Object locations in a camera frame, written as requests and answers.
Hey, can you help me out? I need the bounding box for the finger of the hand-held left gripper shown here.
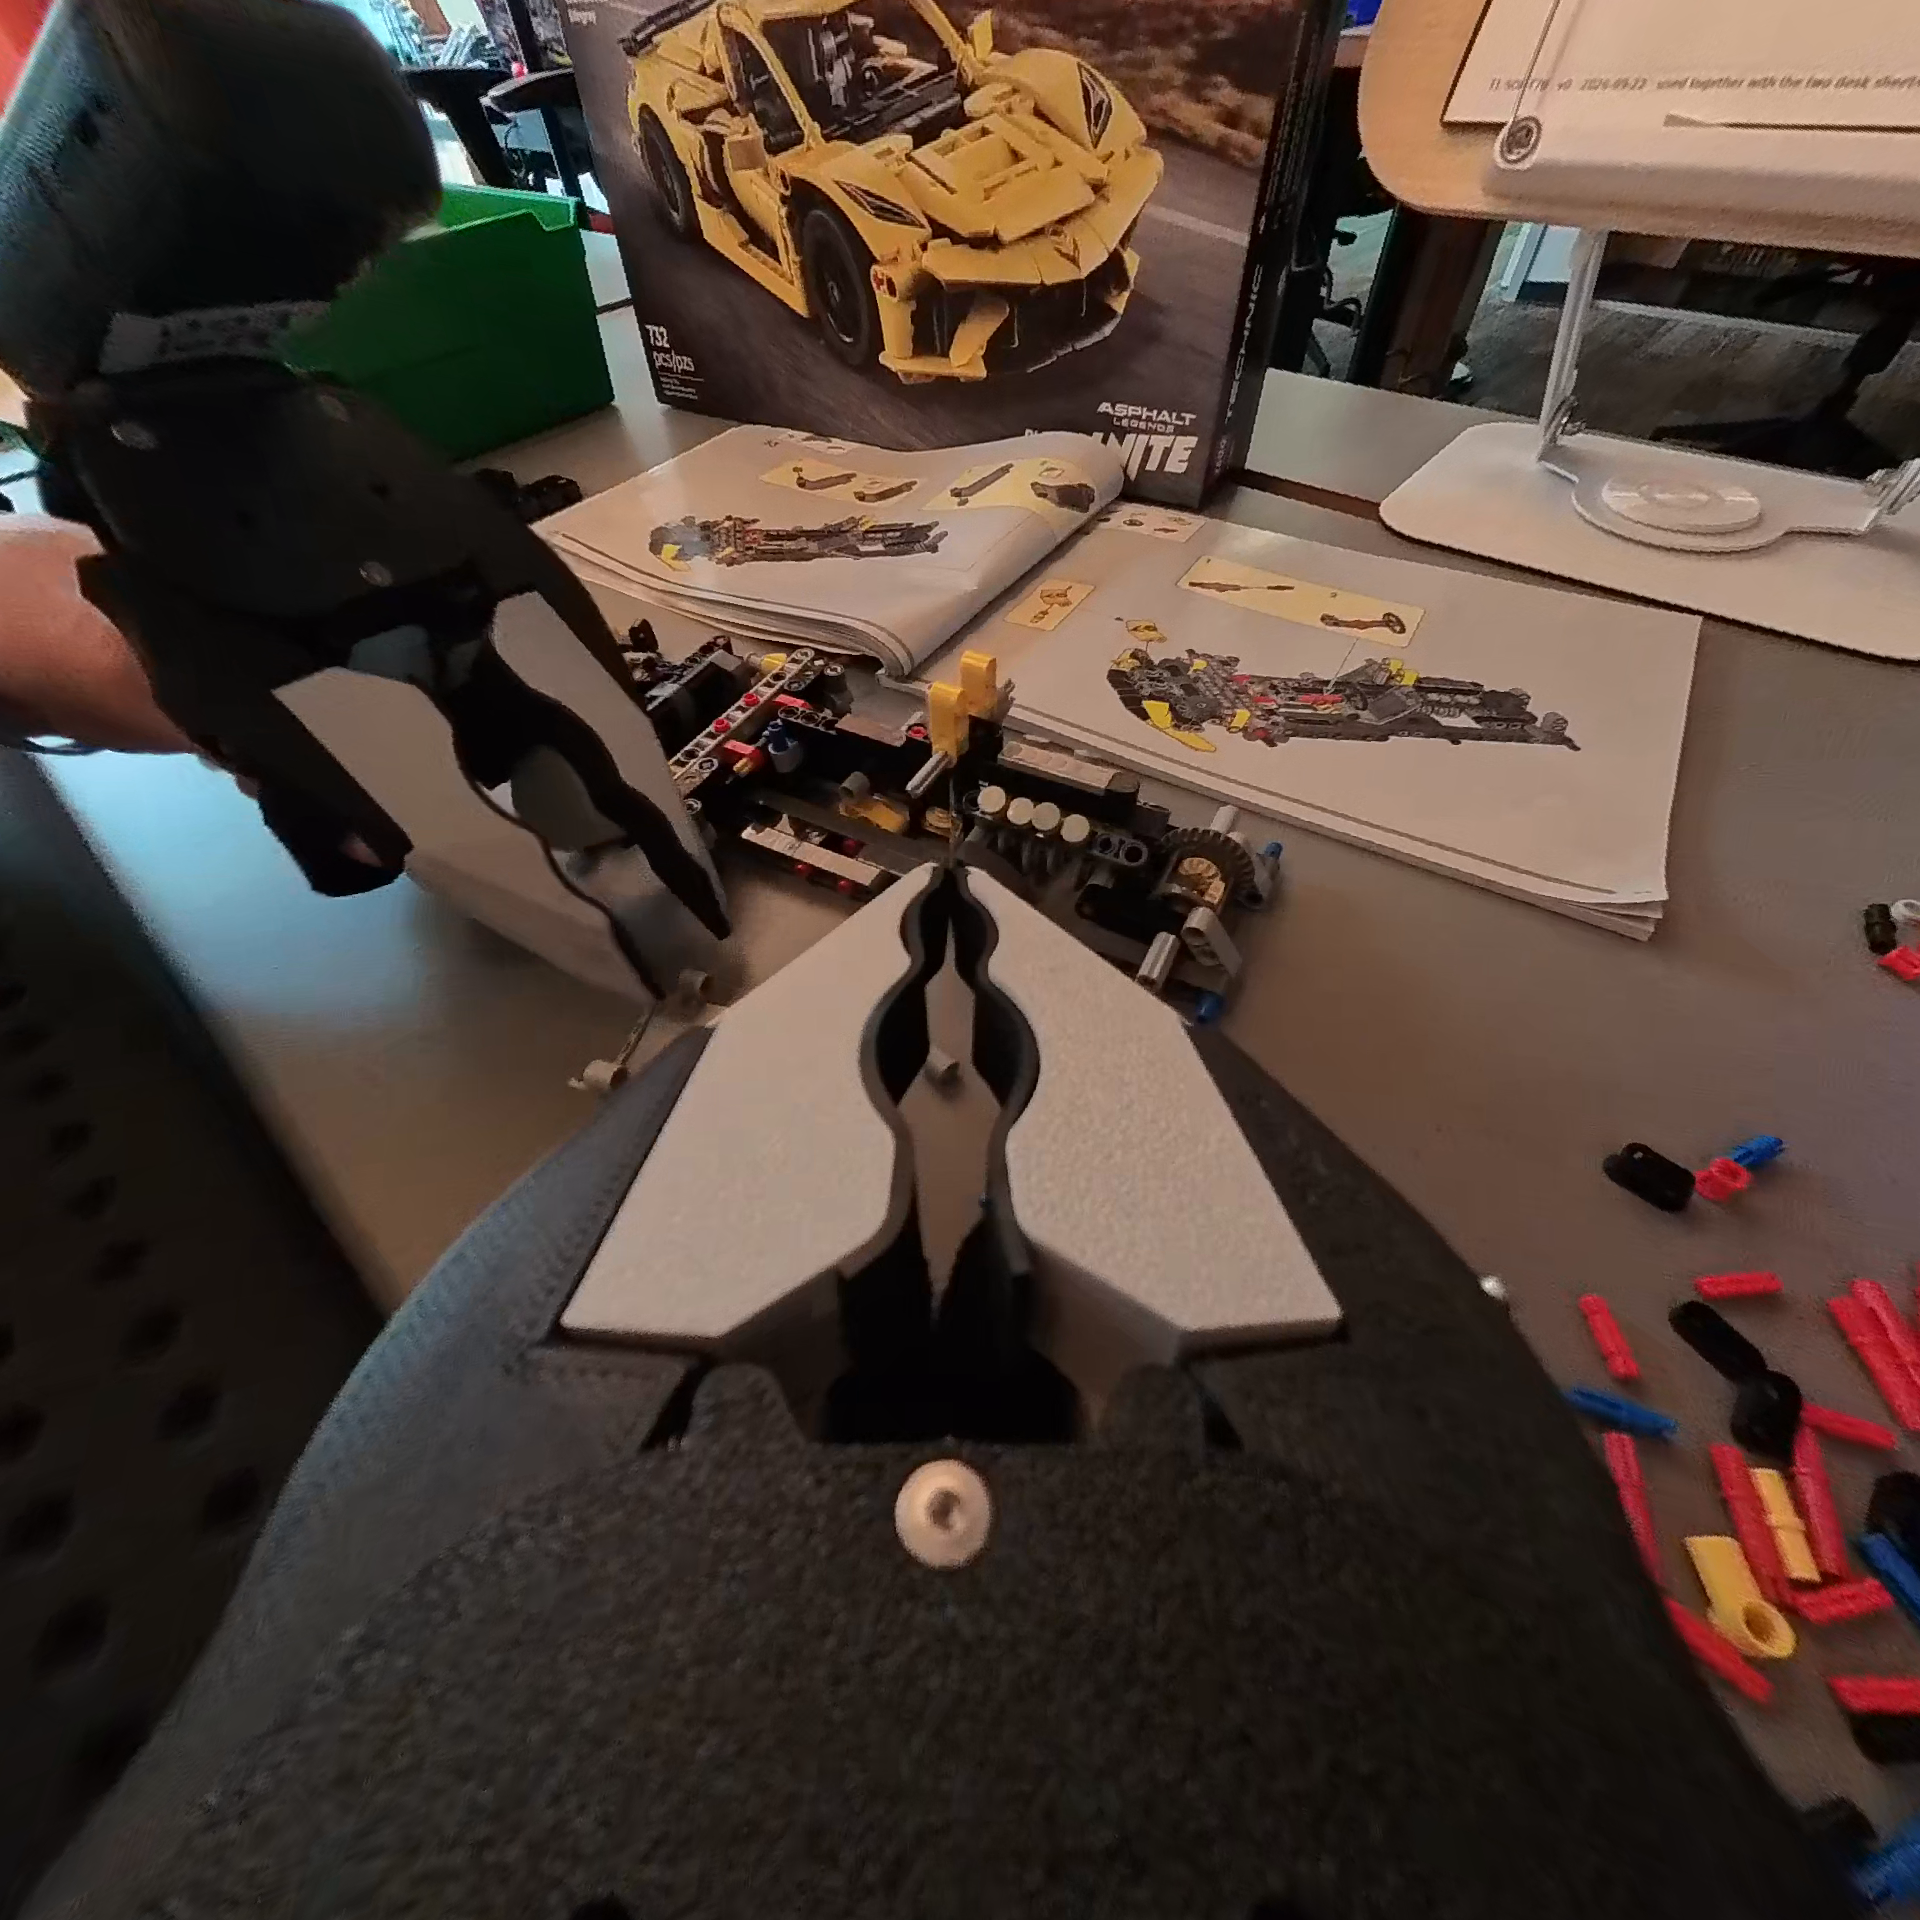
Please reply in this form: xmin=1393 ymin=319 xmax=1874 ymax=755
xmin=273 ymin=658 xmax=674 ymax=1002
xmin=476 ymin=587 xmax=735 ymax=942

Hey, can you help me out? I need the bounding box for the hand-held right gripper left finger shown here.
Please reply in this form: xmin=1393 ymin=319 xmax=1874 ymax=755
xmin=557 ymin=867 xmax=955 ymax=1421

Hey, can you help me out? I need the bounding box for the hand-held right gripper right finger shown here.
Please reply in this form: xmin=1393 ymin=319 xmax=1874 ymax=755
xmin=958 ymin=867 xmax=1343 ymax=1421

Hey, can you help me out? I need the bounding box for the grey lego panel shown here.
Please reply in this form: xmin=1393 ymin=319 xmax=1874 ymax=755
xmin=572 ymin=967 xmax=717 ymax=1092

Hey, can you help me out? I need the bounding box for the black yellow lego vehicle model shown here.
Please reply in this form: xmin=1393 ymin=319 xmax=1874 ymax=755
xmin=621 ymin=620 xmax=1287 ymax=1025

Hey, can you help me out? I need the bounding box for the open lego instruction booklet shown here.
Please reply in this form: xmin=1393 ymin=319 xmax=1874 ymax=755
xmin=531 ymin=425 xmax=1705 ymax=945

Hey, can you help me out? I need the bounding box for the printed lego set box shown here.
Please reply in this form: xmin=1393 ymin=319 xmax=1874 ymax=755
xmin=563 ymin=0 xmax=1348 ymax=514

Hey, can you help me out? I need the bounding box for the pile of small lego pins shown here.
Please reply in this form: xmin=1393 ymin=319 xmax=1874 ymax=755
xmin=1569 ymin=1274 xmax=1920 ymax=1920

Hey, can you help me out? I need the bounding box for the person's left hand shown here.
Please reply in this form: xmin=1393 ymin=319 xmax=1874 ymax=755
xmin=0 ymin=514 xmax=205 ymax=757

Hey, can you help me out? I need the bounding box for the green object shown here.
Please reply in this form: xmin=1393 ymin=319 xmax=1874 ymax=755
xmin=285 ymin=187 xmax=618 ymax=461

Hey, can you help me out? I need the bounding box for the black office chair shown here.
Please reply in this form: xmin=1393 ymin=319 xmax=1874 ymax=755
xmin=406 ymin=59 xmax=586 ymax=200

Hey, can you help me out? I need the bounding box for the black perforated pad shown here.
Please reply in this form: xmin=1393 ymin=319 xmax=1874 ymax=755
xmin=0 ymin=752 xmax=395 ymax=1920

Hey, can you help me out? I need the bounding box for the white stand base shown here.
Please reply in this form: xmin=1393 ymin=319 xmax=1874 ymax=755
xmin=1380 ymin=223 xmax=1920 ymax=664

